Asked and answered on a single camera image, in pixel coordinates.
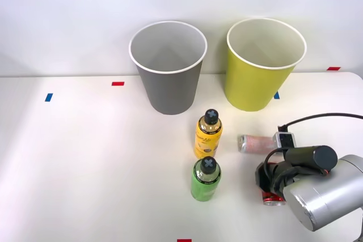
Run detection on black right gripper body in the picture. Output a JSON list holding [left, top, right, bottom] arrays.
[[255, 160, 299, 195]]

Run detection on red can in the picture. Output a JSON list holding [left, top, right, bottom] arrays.
[[260, 162, 288, 207]]

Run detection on pink and orange can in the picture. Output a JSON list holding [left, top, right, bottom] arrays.
[[237, 134, 275, 155]]

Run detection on green bottle with black cap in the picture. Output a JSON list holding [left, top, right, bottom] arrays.
[[190, 156, 222, 202]]

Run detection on yellow bottle with black cap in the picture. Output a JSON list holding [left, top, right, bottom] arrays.
[[194, 108, 224, 160]]

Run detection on yellow-green plastic waste bin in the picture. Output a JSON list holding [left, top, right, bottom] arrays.
[[225, 18, 307, 112]]

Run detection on grey plastic waste bin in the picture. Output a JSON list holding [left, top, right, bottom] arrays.
[[128, 20, 208, 116]]

